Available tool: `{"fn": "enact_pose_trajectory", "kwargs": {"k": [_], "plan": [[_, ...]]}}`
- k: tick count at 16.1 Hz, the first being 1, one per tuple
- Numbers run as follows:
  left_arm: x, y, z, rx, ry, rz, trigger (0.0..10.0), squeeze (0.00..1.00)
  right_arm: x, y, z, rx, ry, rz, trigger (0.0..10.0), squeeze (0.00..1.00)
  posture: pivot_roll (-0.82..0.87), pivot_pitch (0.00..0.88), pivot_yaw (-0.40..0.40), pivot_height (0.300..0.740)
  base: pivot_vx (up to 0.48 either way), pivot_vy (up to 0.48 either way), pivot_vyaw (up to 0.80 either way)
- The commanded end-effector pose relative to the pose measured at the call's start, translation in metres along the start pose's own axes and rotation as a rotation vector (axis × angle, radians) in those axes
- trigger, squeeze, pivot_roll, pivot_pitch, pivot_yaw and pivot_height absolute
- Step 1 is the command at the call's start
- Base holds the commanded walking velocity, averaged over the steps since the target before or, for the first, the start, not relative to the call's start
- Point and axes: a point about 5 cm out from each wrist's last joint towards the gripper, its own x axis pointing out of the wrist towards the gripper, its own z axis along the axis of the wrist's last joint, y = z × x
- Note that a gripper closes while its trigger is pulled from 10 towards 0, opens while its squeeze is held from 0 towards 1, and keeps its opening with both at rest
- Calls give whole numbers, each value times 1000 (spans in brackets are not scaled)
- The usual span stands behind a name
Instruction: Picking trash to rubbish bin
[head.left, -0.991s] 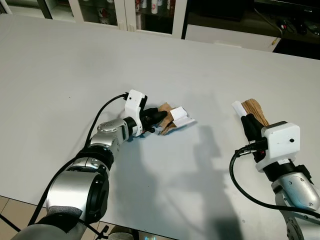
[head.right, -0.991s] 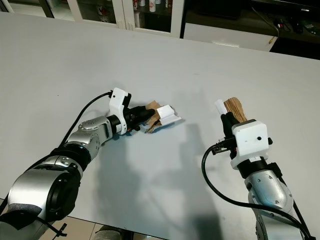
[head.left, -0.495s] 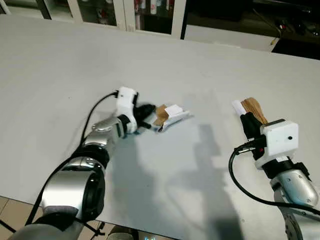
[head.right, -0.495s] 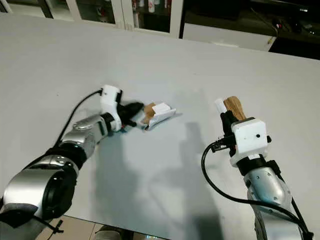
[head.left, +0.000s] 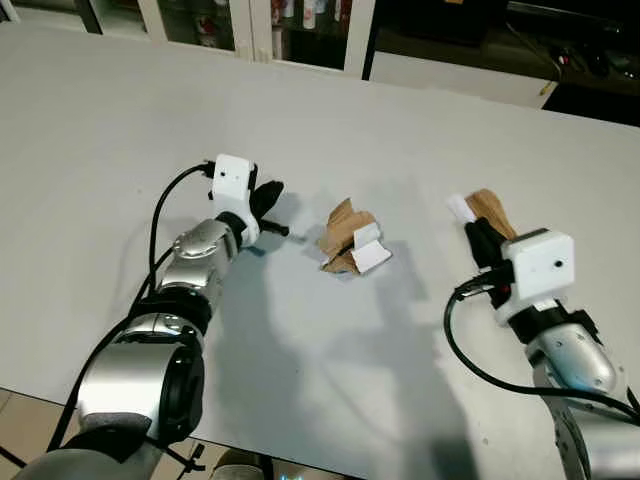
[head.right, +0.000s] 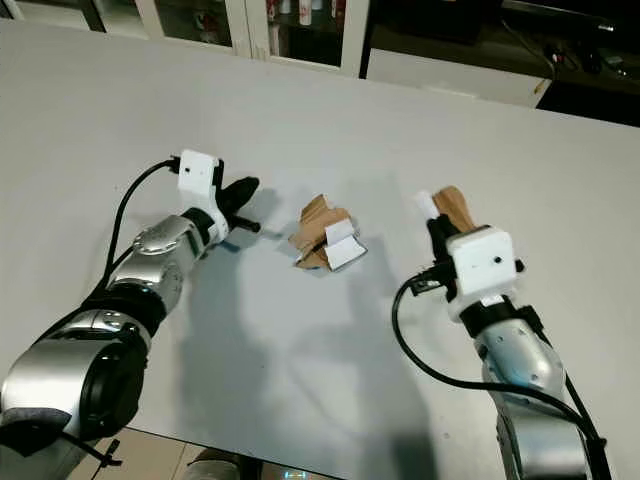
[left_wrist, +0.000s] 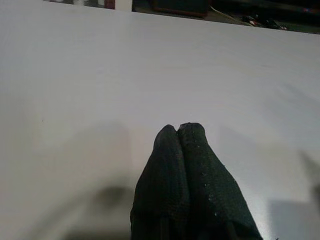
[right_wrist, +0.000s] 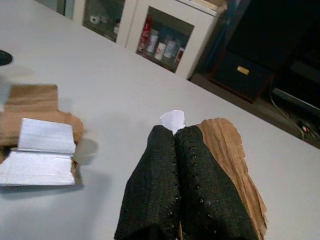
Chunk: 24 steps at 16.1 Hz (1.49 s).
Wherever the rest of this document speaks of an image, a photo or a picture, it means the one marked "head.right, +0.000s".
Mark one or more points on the white glass door cabinet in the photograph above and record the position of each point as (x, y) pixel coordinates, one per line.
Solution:
(210, 20)

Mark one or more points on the white low cabinet panel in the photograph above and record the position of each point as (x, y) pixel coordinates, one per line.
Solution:
(455, 75)

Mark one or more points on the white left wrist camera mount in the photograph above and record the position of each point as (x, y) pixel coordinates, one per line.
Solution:
(200, 172)

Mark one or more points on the brown cardboard scrap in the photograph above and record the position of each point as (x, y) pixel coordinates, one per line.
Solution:
(318, 230)

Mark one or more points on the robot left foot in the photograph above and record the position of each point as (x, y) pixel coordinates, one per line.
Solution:
(225, 466)

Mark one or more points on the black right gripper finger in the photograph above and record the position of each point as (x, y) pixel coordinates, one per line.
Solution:
(442, 240)

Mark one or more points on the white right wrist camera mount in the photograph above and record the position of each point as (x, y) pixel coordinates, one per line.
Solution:
(485, 262)

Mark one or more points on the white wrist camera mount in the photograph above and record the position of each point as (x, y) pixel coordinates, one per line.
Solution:
(485, 262)
(200, 172)

